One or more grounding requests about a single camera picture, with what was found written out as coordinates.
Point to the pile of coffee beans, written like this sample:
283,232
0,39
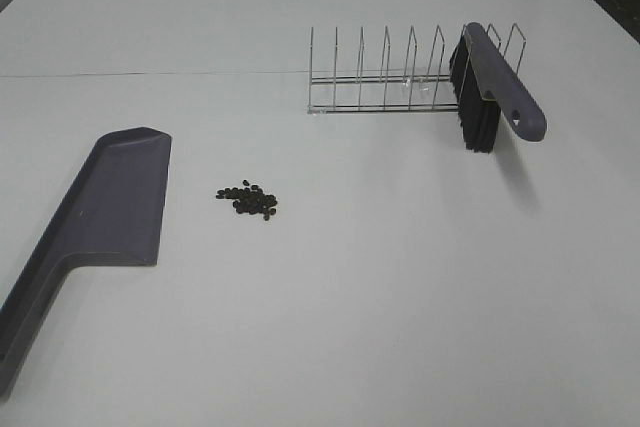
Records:
249,199

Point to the metal wire rack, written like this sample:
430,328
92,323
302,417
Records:
414,75

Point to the grey plastic dustpan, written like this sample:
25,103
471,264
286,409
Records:
111,216

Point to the grey brush black bristles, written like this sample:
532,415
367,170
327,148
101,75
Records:
487,89

